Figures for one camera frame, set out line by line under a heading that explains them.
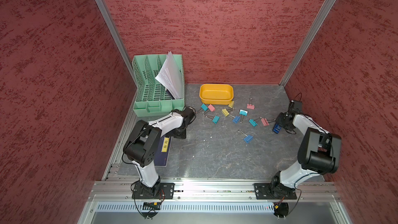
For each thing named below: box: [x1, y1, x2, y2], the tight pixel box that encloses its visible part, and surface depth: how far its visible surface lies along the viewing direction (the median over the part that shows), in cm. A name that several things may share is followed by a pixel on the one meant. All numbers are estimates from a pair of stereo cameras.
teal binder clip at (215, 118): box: [205, 115, 221, 124], surface depth 102 cm
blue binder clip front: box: [237, 128, 254, 144], surface depth 94 cm
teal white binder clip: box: [238, 108, 249, 117], surface depth 105 cm
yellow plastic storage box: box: [199, 83, 234, 106], surface depth 116 cm
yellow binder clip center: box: [221, 108, 230, 117], surface depth 105 cm
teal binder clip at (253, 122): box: [248, 116, 263, 128], surface depth 100 cm
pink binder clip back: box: [246, 97, 255, 110], surface depth 112 cm
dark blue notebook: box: [153, 136, 173, 167], surface depth 89 cm
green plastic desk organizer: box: [132, 54, 186, 118], surface depth 104 cm
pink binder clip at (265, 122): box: [261, 117, 269, 126], surface depth 102 cm
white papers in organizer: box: [154, 50, 183, 100], surface depth 96 cm
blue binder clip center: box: [228, 114, 241, 124], surface depth 102 cm
